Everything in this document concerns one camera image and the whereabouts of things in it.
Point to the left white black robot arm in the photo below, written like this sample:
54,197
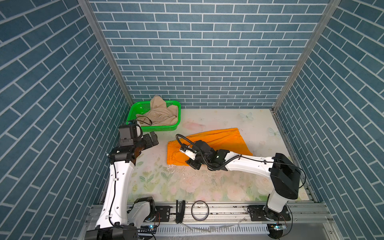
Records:
114,222

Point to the right corner aluminium post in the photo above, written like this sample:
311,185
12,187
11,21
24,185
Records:
318,30

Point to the black clamp bracket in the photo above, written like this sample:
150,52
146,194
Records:
180,211

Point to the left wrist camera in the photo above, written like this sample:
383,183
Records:
130,133

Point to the orange shorts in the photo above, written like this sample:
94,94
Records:
227,139

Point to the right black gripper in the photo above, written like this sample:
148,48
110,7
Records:
193,163

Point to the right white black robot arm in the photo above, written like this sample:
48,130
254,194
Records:
284,175

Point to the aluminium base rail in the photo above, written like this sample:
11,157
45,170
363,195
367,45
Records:
303,220

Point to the circuit board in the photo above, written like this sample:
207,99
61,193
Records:
276,229
150,229

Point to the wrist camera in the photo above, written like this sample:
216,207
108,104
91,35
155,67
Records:
130,133
190,153

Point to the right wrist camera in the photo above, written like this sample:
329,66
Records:
190,153

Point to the corner aluminium post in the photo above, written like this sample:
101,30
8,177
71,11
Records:
318,30
93,22

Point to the green plastic basket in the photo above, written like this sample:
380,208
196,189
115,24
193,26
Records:
144,107

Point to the right circuit board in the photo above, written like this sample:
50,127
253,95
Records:
276,229

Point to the beige shorts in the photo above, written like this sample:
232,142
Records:
159,114

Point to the left corner aluminium post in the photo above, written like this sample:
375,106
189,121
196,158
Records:
93,22

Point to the left circuit board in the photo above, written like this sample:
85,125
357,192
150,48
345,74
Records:
150,229

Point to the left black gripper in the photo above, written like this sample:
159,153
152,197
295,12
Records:
148,142

